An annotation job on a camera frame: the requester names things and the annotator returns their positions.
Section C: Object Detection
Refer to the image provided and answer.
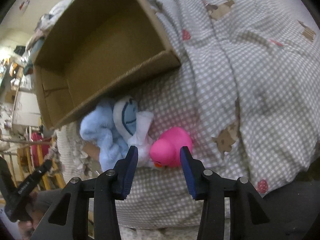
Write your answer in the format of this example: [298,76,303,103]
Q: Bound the grey checkered bed quilt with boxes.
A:
[56,0,320,230]

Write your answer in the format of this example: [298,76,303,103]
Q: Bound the pink rubber duck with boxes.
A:
[150,127,193,168]

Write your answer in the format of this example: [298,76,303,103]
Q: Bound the wooden chair with red cushion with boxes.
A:
[17,126,65,191]

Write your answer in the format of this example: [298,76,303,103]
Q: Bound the white smiley face sock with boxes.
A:
[113,96,156,169]

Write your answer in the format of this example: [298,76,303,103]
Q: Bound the brown cardboard box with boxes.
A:
[33,0,180,129]

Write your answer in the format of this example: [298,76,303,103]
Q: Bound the light blue fluffy sock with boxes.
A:
[80,98,129,171]

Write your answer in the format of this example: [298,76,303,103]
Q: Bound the pink grey clothes pile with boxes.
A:
[25,0,73,50]

